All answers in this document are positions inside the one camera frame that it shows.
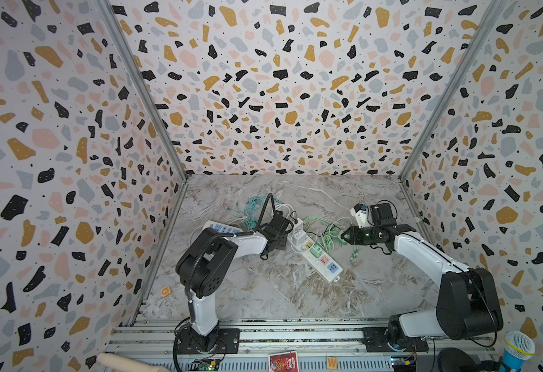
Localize white square charger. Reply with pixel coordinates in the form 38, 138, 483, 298
292, 218, 303, 233

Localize white rectangular charger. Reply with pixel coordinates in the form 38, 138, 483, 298
297, 234, 315, 252

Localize green charger plug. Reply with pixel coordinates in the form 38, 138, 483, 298
310, 244, 324, 259

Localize large colourful power strip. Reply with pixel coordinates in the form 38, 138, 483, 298
288, 218, 343, 283

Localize small white blue power strip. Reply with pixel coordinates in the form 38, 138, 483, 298
203, 220, 243, 234

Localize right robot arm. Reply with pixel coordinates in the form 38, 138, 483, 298
341, 224, 504, 348

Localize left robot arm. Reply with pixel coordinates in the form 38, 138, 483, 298
175, 194, 297, 353

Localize orange tag on table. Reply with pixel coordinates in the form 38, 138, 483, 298
161, 287, 172, 298

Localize red snack packet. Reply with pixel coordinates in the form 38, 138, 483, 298
268, 351, 299, 372

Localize small yellow tag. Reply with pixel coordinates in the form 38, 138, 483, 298
327, 356, 338, 370

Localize black round object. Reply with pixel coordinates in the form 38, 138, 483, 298
437, 348, 477, 372

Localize blue toy microphone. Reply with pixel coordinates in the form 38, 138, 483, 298
499, 331, 536, 372

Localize light green cable bundle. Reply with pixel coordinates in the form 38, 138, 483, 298
302, 215, 360, 261

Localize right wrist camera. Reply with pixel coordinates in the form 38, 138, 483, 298
351, 201, 398, 229

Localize teal multi-head cable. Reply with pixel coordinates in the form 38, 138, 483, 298
243, 194, 282, 224

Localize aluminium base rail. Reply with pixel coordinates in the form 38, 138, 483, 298
106, 319, 499, 371

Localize beige roll handle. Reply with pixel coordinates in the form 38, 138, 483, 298
96, 353, 169, 372

